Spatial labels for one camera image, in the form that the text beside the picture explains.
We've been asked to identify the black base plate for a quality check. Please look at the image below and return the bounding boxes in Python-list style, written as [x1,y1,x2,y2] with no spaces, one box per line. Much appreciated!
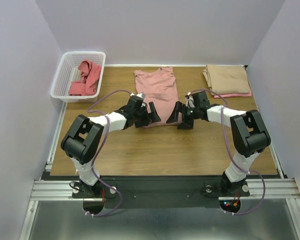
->
[69,175,249,216]

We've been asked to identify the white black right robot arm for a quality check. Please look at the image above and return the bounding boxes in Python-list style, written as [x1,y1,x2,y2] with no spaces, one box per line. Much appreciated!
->
[166,101,271,195]

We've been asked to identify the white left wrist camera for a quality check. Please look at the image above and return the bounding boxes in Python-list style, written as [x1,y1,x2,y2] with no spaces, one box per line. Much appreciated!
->
[130,92,146,102]

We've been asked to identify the pink printed t shirt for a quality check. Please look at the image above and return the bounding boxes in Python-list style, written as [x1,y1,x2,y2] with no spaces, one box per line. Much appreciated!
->
[134,67,179,128]

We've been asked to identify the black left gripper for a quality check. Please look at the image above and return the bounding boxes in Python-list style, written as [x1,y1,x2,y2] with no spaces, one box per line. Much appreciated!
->
[134,102,161,129]

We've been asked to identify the aluminium frame rail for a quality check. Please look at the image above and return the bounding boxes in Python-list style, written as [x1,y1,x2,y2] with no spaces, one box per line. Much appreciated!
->
[19,103,300,240]

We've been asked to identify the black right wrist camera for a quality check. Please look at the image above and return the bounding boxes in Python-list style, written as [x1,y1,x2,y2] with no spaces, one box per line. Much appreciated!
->
[185,91,210,108]

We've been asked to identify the crumpled red t shirt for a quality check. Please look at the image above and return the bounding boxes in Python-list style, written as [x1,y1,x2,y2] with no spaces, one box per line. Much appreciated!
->
[68,59,102,96]

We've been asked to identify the circuit board with leds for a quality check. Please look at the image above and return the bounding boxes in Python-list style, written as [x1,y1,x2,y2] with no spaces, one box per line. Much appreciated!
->
[219,199,241,213]

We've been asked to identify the white plastic basket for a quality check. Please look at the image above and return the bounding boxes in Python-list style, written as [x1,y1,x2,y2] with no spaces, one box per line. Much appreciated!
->
[50,50,106,103]

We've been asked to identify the white round knob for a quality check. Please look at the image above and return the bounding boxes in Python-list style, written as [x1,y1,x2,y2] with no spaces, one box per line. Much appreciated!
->
[109,186,116,194]

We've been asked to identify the silver round knob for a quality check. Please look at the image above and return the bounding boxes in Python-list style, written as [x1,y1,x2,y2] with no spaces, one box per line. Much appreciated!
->
[205,184,213,194]

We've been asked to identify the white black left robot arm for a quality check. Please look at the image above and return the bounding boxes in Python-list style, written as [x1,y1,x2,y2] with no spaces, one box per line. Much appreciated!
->
[60,94,161,197]

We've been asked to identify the folded beige t shirt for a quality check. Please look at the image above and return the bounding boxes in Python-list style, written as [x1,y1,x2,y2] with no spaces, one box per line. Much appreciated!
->
[202,64,250,91]

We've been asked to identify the folded pink t shirt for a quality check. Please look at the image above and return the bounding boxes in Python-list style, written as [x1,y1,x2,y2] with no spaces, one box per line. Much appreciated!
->
[211,85,252,99]

